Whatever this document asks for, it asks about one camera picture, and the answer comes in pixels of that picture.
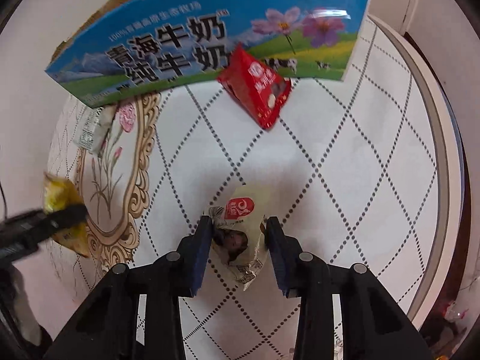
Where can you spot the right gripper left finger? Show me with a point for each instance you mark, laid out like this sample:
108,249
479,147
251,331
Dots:
133,313

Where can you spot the cream pastry packet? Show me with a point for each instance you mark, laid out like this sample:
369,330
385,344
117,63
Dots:
238,235

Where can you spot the cardboard milk box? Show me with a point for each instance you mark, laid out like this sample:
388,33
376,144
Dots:
130,47

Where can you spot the white clear snack packet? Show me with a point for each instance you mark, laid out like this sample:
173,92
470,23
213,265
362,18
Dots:
92,129

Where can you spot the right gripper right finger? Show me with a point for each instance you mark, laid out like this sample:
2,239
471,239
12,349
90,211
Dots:
374,325

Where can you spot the white diamond pattern quilt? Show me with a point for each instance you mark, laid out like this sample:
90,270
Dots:
365,170

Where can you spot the blue bed sheet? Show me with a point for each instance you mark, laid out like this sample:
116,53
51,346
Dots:
459,149

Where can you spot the yellow red snack packet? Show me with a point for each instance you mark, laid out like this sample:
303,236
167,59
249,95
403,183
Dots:
60,194

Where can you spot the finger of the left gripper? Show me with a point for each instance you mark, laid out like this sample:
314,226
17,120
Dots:
22,234

